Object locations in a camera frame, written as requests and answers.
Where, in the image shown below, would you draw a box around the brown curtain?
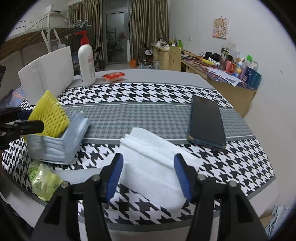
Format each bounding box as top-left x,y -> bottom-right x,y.
129,0 -> 169,60
67,0 -> 103,51

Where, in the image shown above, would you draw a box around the white styrofoam box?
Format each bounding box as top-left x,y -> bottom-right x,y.
18,46 -> 74,105

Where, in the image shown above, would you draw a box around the black folding chair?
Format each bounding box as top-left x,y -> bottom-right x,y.
94,46 -> 106,70

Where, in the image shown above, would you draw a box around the white lotion pump bottle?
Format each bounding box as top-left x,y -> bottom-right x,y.
75,30 -> 96,86

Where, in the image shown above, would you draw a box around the white papers on desk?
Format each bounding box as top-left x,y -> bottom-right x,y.
206,67 -> 245,87

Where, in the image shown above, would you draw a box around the light wooden desk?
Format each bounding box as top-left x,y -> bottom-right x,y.
151,44 -> 256,117

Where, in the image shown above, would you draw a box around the wooden smiley chair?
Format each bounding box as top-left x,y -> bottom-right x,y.
169,46 -> 182,72

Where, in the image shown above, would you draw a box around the orange bucket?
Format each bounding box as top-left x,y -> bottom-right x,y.
130,59 -> 137,68

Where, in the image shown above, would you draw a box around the black smartphone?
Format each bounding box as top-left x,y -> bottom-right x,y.
187,95 -> 227,151

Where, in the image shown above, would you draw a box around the right brown curtain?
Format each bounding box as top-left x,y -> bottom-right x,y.
129,0 -> 169,60

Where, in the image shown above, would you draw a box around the left brown curtain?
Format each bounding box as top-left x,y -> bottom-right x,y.
67,0 -> 103,51

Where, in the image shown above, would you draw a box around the yellow foam fruit net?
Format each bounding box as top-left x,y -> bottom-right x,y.
28,90 -> 70,138

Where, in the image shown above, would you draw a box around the houndstooth table runner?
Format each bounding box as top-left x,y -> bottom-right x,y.
1,82 -> 277,225

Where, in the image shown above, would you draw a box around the red snack packet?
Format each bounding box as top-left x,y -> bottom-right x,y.
102,72 -> 125,83

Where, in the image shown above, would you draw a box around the anime girl wall poster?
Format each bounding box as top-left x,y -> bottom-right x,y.
212,16 -> 229,39

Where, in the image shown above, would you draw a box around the green snack packet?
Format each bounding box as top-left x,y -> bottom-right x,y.
28,160 -> 63,201

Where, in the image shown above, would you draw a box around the white air conditioner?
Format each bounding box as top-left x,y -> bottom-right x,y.
45,4 -> 64,17

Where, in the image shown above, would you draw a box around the blue orange plaid quilt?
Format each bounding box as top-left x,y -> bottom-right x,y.
0,85 -> 26,108

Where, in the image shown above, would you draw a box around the white tissue cloth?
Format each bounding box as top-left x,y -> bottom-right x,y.
118,128 -> 202,211

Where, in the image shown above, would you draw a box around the blue face masks stack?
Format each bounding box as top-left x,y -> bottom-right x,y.
27,112 -> 91,165

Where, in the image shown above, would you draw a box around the glass balcony door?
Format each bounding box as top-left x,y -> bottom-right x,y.
103,0 -> 132,64

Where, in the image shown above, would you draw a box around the white metal bunk bed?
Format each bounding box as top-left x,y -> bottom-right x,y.
1,15 -> 94,60

